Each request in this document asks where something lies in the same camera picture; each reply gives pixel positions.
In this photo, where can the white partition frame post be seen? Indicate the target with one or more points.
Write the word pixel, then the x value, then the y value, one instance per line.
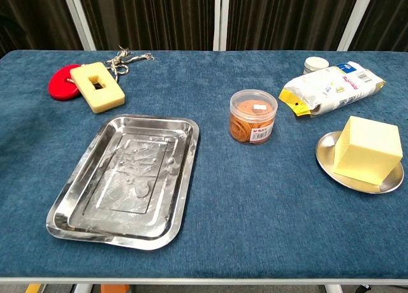
pixel 221 19
pixel 78 19
pixel 357 19

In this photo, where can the small white round jar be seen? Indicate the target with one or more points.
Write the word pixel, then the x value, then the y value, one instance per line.
pixel 315 64

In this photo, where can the white table leg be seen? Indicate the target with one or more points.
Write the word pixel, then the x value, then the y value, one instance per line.
pixel 83 289
pixel 334 289

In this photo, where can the yellow cube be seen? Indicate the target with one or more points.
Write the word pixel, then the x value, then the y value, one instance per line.
pixel 366 149

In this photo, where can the yellow floor tape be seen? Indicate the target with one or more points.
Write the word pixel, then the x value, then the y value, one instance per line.
pixel 33 289

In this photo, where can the yellow rectangular block with hole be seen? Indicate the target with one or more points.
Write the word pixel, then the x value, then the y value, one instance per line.
pixel 108 98

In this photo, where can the dark brown curtain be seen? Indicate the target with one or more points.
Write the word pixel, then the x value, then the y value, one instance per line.
pixel 287 19
pixel 32 19
pixel 150 19
pixel 389 19

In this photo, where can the white and yellow snack bag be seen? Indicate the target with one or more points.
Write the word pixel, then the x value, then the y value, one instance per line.
pixel 331 89

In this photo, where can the orange floor object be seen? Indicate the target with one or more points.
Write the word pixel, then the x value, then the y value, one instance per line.
pixel 115 289

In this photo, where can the blue table cloth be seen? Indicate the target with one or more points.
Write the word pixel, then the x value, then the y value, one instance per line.
pixel 239 194

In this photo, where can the round metal plate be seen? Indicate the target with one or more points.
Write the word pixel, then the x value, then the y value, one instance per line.
pixel 325 153

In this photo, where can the rectangular stainless steel tray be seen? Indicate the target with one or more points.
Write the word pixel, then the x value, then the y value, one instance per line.
pixel 124 178

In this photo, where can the clear jar of rubber bands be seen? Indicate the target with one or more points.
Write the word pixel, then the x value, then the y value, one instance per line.
pixel 252 121

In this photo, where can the red round disc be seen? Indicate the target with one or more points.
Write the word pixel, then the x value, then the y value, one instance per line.
pixel 59 86

